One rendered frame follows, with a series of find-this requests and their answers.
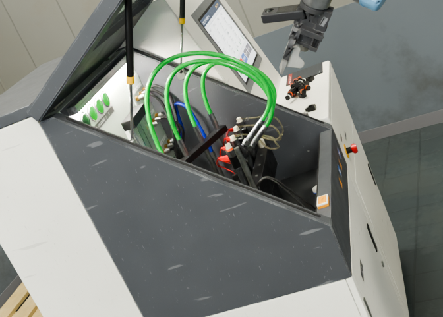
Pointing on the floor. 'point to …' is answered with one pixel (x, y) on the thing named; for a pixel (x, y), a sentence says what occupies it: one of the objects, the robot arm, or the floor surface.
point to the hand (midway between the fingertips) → (282, 62)
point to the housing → (51, 219)
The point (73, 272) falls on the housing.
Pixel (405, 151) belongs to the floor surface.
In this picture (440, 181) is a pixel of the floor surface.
